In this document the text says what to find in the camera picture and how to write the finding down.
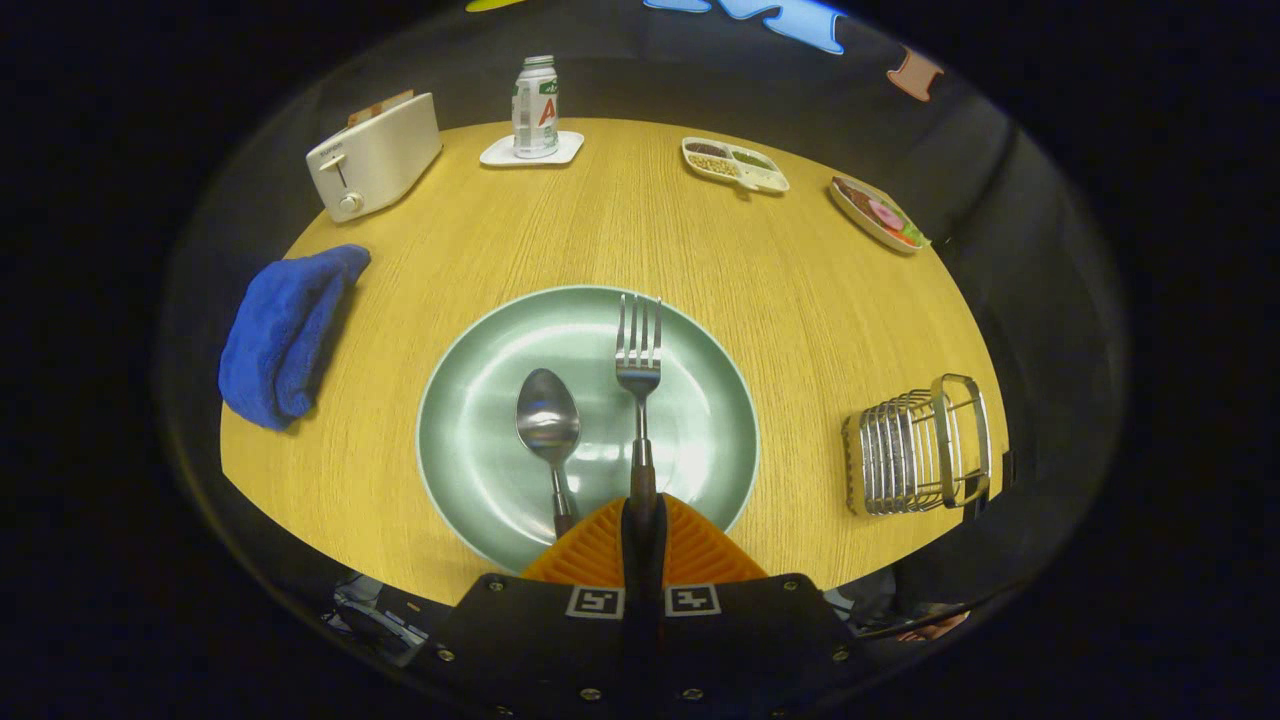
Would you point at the plate of toy food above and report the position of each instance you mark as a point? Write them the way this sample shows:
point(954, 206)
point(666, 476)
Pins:
point(880, 215)

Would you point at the white toaster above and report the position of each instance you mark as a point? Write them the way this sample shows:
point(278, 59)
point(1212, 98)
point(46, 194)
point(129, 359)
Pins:
point(385, 160)

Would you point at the brown toast slice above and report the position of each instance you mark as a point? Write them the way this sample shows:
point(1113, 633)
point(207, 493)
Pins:
point(385, 104)

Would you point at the green round plate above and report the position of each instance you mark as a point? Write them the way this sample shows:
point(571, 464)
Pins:
point(480, 450)

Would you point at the blue towel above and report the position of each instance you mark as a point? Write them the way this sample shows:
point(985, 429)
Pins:
point(280, 340)

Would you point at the white drink bottle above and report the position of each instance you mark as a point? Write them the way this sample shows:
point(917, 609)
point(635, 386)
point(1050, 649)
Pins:
point(535, 115)

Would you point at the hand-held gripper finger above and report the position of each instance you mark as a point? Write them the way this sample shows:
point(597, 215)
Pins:
point(655, 545)
point(630, 545)

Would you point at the white square coaster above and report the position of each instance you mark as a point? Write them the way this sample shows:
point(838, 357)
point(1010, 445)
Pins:
point(500, 155)

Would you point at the white divided snack tray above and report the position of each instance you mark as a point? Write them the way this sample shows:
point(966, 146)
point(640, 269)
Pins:
point(735, 165)

